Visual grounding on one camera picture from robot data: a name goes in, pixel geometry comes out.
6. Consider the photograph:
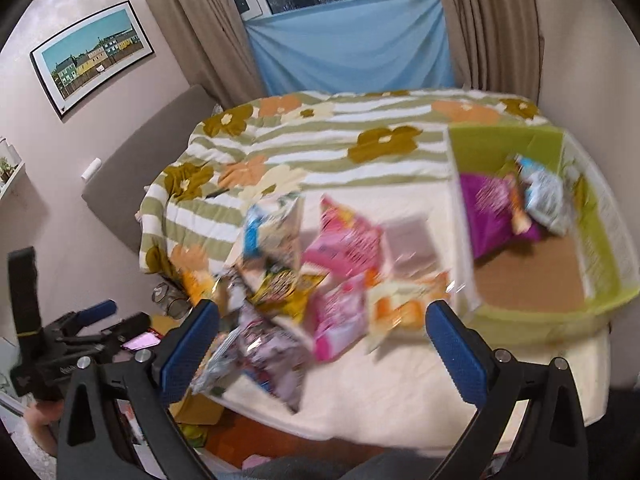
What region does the orange white snack packet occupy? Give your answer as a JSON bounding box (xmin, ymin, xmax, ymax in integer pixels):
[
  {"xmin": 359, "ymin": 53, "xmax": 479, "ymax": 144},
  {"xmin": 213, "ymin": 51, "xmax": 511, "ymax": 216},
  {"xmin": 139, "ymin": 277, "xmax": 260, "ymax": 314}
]
[{"xmin": 367, "ymin": 270, "xmax": 453, "ymax": 353}]

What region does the blue cream snack packet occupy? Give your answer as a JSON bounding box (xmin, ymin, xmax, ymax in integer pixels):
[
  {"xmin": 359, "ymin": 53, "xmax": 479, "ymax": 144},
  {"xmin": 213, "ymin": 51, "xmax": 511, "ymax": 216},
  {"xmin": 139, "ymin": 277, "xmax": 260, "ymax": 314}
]
[{"xmin": 242, "ymin": 195, "xmax": 306, "ymax": 266}]

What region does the person's left hand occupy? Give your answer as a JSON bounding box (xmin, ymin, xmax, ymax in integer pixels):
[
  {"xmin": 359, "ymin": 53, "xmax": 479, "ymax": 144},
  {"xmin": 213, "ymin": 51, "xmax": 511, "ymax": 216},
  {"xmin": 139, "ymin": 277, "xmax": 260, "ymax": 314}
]
[{"xmin": 24, "ymin": 402, "xmax": 63, "ymax": 463}]

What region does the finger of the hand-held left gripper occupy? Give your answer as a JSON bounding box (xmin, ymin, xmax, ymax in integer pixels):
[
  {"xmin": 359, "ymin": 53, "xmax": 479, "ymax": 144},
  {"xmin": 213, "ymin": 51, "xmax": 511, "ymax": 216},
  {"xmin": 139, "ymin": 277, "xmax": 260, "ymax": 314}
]
[
  {"xmin": 100, "ymin": 312, "xmax": 151, "ymax": 343},
  {"xmin": 60, "ymin": 300, "xmax": 119, "ymax": 331}
]

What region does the striped floral blanket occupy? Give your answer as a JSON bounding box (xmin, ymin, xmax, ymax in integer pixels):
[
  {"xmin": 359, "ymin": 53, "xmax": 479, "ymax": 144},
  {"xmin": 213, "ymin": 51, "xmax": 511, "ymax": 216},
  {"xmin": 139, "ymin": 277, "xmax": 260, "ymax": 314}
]
[{"xmin": 135, "ymin": 89, "xmax": 548, "ymax": 281}]

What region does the mauve cake clear packet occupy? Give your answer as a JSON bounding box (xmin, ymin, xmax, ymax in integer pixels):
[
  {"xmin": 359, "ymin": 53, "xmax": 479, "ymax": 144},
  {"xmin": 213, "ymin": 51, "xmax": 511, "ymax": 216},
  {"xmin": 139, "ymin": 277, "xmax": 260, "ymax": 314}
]
[{"xmin": 385, "ymin": 217, "xmax": 441, "ymax": 281}]

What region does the green cardboard box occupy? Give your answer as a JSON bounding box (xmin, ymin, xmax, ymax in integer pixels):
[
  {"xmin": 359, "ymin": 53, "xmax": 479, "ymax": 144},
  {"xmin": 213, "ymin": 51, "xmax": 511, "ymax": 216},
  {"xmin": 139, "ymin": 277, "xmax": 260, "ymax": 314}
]
[{"xmin": 445, "ymin": 122, "xmax": 633, "ymax": 331}]

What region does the grey headboard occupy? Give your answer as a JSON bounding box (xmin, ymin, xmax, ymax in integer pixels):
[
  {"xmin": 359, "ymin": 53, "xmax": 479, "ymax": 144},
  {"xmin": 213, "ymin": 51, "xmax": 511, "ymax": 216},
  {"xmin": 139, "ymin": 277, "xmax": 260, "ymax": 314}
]
[{"xmin": 80, "ymin": 84, "xmax": 221, "ymax": 256}]

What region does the beige curtain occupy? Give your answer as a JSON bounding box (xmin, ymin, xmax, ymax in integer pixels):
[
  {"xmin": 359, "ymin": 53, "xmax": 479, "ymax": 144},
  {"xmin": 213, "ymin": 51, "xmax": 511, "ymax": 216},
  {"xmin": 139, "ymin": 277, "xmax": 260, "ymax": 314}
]
[
  {"xmin": 127, "ymin": 0, "xmax": 266, "ymax": 106},
  {"xmin": 432, "ymin": 0, "xmax": 546, "ymax": 103}
]

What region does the slim orange snack packet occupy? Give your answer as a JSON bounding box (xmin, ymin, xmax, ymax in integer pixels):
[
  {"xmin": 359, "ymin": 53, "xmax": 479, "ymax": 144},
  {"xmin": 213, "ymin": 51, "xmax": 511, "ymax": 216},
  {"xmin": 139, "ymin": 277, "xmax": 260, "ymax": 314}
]
[{"xmin": 505, "ymin": 170, "xmax": 533, "ymax": 233}]

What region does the yellow black snack packet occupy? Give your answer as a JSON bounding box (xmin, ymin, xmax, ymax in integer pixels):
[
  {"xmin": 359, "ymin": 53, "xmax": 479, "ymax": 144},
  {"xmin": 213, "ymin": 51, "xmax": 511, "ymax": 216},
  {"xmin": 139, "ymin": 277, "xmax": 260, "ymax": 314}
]
[{"xmin": 247, "ymin": 267, "xmax": 331, "ymax": 321}]

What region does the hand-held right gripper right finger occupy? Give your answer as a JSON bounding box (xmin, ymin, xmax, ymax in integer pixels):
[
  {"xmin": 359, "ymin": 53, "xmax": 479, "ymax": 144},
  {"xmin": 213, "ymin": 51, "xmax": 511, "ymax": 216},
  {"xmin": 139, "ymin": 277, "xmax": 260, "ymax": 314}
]
[{"xmin": 425, "ymin": 300, "xmax": 591, "ymax": 480}]

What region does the purple white snack packet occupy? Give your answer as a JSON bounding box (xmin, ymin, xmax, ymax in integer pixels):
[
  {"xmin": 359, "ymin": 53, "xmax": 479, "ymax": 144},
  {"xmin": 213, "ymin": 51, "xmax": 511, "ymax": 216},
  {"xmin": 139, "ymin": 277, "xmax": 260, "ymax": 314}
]
[{"xmin": 190, "ymin": 305, "xmax": 313, "ymax": 413}]

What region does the smartphone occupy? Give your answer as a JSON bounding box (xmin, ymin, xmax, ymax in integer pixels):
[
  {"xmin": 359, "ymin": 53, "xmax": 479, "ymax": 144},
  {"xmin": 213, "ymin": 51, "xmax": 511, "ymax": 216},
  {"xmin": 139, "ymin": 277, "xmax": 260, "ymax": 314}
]
[{"xmin": 122, "ymin": 330, "xmax": 163, "ymax": 352}]

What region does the framed houses picture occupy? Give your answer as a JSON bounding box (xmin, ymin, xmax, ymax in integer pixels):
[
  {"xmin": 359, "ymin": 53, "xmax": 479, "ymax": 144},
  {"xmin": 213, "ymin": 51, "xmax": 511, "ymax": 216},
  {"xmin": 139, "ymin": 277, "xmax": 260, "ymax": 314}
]
[{"xmin": 29, "ymin": 1, "xmax": 156, "ymax": 121}]

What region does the cream floral bedsheet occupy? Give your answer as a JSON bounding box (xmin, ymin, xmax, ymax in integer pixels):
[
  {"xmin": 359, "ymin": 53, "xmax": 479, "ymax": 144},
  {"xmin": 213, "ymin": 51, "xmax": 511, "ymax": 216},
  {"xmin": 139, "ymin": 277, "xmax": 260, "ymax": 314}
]
[{"xmin": 220, "ymin": 180, "xmax": 608, "ymax": 426}]

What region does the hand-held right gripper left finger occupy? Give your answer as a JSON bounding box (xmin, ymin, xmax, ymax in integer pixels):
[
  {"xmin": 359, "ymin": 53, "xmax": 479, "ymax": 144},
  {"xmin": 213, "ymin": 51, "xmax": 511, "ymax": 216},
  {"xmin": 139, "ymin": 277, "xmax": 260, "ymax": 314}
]
[{"xmin": 56, "ymin": 299, "xmax": 236, "ymax": 480}]

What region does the pink white snack packet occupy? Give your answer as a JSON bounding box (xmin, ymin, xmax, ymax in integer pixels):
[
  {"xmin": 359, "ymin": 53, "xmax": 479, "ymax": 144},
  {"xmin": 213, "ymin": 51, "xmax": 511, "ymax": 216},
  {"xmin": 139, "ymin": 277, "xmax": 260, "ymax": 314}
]
[{"xmin": 302, "ymin": 197, "xmax": 386, "ymax": 281}]

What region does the brown cardboard box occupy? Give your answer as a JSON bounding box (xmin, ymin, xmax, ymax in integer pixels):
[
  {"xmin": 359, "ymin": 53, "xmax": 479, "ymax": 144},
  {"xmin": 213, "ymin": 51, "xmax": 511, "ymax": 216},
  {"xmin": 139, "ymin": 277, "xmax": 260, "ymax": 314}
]
[{"xmin": 170, "ymin": 391, "xmax": 226, "ymax": 428}]

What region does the white wall shelf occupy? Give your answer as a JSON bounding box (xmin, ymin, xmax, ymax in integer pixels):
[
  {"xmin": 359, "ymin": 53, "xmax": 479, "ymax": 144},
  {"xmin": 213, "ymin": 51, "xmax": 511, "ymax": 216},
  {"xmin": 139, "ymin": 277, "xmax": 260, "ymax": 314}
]
[{"xmin": 0, "ymin": 135, "xmax": 26, "ymax": 206}]

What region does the light blue snack packet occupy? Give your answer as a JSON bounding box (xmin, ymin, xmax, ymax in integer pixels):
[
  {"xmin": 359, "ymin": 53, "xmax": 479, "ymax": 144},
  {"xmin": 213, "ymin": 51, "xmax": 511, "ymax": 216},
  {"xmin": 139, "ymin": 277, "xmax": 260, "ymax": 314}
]
[{"xmin": 515, "ymin": 155, "xmax": 576, "ymax": 236}]

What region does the glass jar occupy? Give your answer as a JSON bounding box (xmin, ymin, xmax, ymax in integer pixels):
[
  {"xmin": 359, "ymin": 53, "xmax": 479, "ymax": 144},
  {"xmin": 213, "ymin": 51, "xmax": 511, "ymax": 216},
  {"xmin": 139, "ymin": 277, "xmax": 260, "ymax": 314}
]
[{"xmin": 152, "ymin": 280, "xmax": 193, "ymax": 318}]

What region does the blue cloth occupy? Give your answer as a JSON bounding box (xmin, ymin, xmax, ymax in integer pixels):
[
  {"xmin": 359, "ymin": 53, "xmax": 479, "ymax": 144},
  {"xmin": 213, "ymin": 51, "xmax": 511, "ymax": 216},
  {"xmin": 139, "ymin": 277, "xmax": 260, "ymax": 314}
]
[{"xmin": 242, "ymin": 0, "xmax": 458, "ymax": 97}]

